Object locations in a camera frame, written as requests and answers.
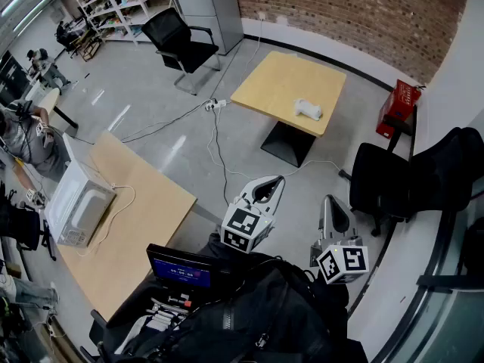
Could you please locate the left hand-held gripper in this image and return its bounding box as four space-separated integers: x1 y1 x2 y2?
220 175 286 255

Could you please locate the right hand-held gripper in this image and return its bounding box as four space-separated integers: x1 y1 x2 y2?
309 194 370 285

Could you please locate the white plush toy object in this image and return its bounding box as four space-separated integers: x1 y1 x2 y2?
293 98 324 122

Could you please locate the black swivel office chair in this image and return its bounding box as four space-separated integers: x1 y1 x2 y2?
338 126 484 238

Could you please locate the white power strip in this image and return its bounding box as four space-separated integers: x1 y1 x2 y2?
204 98 228 113

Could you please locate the small square wooden table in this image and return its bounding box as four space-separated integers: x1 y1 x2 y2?
230 50 348 169

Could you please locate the small black screen device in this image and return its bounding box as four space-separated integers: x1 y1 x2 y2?
146 243 213 291

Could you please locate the person's black jacket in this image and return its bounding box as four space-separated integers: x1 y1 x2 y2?
101 232 368 363

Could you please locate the large wooden table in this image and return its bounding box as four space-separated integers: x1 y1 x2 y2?
55 131 198 321

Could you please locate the red metal box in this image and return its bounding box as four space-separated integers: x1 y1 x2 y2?
375 79 423 140

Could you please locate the black equipment case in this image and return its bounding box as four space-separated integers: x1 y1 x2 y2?
101 284 197 340

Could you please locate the black cantilever office chair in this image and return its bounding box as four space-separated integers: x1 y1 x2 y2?
141 7 222 97

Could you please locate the white microwave oven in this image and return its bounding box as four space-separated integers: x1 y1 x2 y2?
44 132 118 249

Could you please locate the grey metal cabinet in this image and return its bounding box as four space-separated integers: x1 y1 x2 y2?
167 0 245 56

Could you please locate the round light table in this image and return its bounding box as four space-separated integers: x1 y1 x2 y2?
36 87 79 129

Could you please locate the white open shelf unit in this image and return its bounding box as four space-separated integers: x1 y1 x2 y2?
73 0 175 47

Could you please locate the black floor cable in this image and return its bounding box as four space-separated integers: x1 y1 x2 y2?
213 107 230 206

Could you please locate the grey floor cable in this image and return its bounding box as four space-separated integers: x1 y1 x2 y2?
119 100 209 144

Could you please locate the white wall socket cable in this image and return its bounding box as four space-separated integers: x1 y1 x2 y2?
225 19 265 103

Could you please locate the white microwave power cable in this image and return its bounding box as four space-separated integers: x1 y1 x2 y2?
76 182 136 258

